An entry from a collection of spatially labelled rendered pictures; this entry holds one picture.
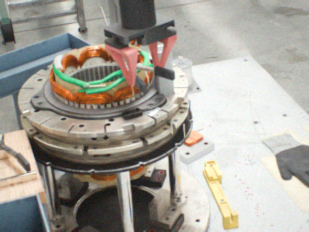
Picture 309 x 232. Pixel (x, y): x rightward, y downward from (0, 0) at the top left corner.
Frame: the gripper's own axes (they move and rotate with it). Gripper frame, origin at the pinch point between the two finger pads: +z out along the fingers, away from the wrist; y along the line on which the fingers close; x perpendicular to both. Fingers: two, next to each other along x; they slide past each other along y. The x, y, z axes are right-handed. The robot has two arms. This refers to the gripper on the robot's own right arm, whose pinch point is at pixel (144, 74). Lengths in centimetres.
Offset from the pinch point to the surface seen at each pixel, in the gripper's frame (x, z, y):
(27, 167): 1.7, 8.4, -23.4
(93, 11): 292, 98, 164
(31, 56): 47.9, 10.4, 2.2
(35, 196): -2.3, 11.3, -24.7
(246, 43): 182, 105, 200
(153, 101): 2.1, 6.9, 2.7
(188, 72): 47, 30, 47
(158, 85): 4.1, 5.2, 5.4
